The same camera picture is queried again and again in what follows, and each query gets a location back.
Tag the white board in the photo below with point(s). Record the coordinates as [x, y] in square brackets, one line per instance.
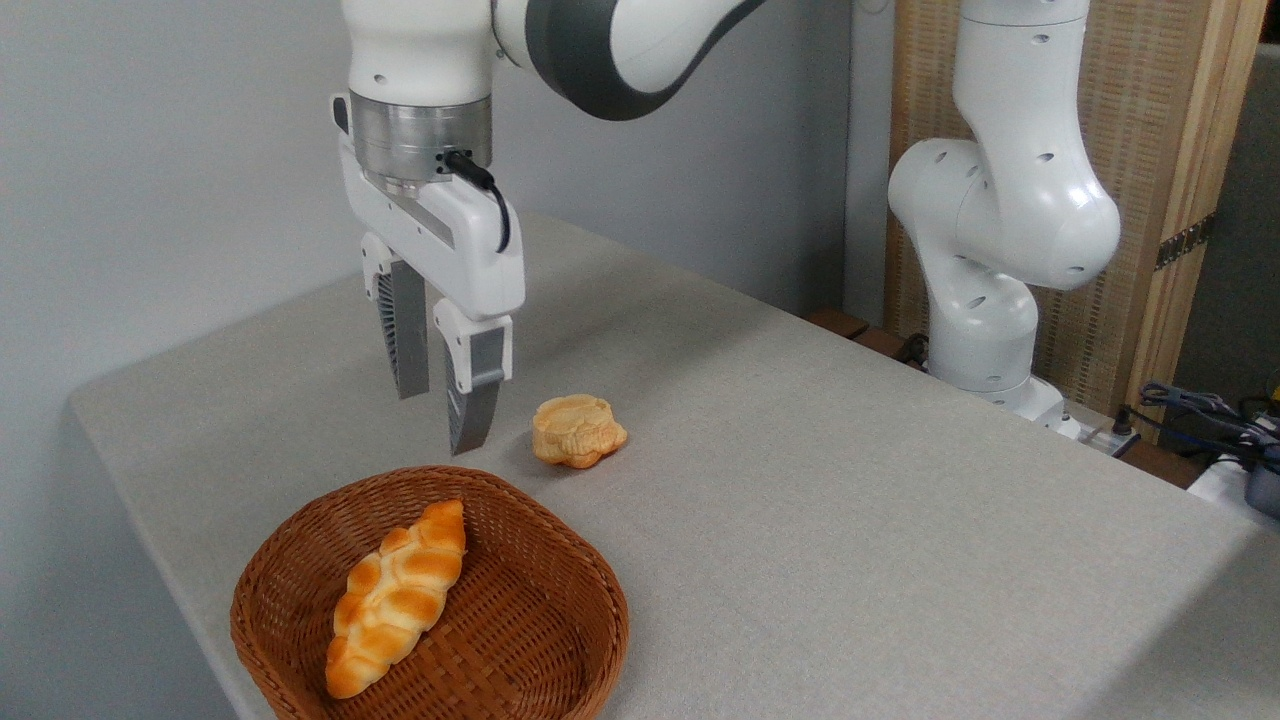
[1215, 485]

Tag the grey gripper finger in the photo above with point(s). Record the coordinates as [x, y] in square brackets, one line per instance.
[475, 400]
[408, 340]

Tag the grey tablecloth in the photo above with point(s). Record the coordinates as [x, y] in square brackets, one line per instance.
[850, 520]

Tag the long twisted bread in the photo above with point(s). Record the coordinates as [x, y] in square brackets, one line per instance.
[400, 600]

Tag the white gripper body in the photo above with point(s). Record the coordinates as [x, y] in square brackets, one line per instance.
[450, 250]

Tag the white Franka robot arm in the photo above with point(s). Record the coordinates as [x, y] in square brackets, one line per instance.
[1010, 200]

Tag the round pale bread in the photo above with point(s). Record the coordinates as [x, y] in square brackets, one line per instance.
[578, 432]

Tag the brown wicker basket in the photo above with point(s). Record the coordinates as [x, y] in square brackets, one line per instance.
[550, 620]

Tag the metal screen hinge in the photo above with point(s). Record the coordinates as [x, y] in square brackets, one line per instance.
[1185, 241]

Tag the woven screen with wooden frame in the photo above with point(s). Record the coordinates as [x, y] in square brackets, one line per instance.
[1150, 100]

